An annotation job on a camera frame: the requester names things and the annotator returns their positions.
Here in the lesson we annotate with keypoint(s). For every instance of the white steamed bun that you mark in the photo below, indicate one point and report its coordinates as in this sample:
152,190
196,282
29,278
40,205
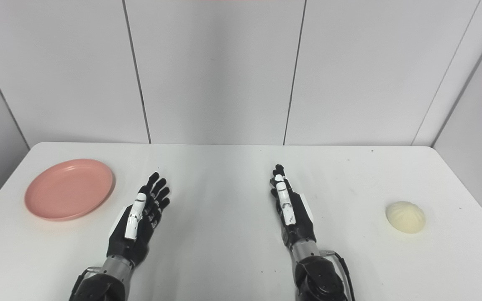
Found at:
406,217

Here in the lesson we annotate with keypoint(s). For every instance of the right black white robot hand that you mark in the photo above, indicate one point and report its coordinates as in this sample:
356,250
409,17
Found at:
295,221

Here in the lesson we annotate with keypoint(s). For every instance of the pink round plate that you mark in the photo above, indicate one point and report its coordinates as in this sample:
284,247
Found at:
69,189

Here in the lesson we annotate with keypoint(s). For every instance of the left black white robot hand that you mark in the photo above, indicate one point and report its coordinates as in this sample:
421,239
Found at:
134,234

